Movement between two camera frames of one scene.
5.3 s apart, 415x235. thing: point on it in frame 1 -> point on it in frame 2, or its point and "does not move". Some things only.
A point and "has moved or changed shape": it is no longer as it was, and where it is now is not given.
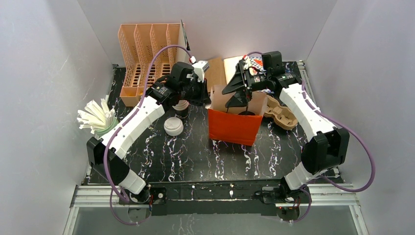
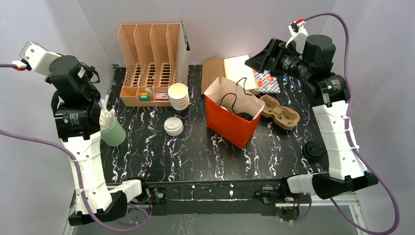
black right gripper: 243,83 -> 272,54
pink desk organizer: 139,43 does not move
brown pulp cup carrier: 283,115 does not move
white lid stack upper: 173,126 does not move
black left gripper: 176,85 -> 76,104
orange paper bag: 226,124 has moved or changed shape
